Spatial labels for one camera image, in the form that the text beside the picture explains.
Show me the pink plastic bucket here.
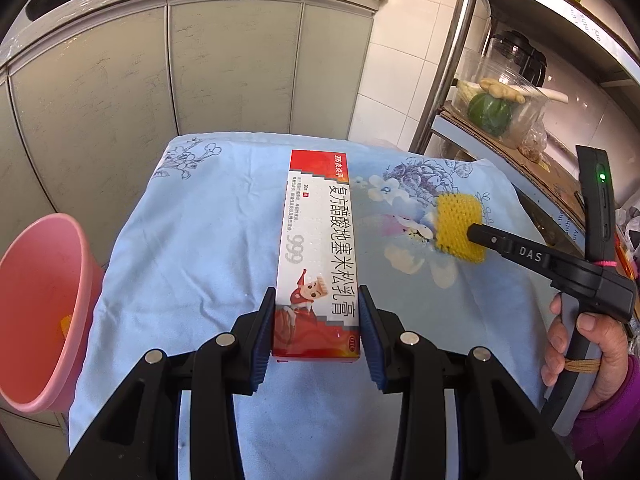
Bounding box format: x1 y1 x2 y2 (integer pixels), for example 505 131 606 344
1 214 104 414

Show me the yellow foam fruit net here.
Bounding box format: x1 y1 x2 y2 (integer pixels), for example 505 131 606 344
60 314 72 338

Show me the ginger root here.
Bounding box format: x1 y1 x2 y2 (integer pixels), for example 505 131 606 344
480 78 525 104

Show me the small yellow foam net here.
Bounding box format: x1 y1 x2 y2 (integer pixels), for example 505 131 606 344
435 193 485 264

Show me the metal shelf rack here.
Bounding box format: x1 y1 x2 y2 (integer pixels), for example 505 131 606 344
410 0 639 245

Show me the kitchen counter cabinet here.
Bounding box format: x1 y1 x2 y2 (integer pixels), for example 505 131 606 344
1 0 378 263

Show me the red white medicine box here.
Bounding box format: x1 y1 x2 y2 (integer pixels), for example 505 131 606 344
272 150 360 362

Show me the person's right hand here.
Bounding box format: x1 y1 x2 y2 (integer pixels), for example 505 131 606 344
540 294 628 411

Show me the green bell pepper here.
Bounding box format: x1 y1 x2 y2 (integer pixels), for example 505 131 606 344
466 93 513 138

